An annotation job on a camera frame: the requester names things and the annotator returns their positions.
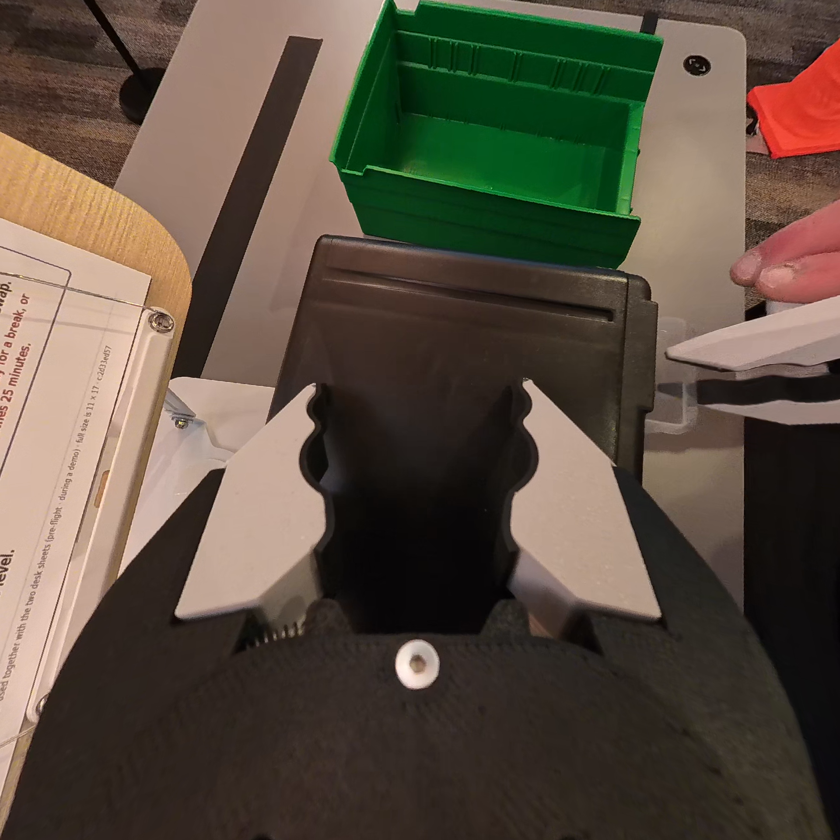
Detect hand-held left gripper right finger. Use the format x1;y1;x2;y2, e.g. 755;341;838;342
504;381;662;639

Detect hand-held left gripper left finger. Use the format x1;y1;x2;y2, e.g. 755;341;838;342
174;382;337;622

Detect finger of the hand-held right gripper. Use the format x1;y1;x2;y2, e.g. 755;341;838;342
666;295;840;380
696;379;840;427

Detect clear plastic drawer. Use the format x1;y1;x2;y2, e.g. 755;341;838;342
646;318;702;435

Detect black drawer cabinet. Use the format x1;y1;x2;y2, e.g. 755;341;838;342
266;235;659;634

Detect green plastic bin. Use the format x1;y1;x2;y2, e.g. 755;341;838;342
328;0;665;270

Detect person's right hand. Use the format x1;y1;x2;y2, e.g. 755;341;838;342
730;200;840;306

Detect printed instruction sheet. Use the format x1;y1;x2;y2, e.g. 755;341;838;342
0;217;153;756

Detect orange cloth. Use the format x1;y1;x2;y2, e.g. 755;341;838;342
747;49;840;160

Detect black floor stand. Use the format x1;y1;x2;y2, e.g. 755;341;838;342
84;0;166;127

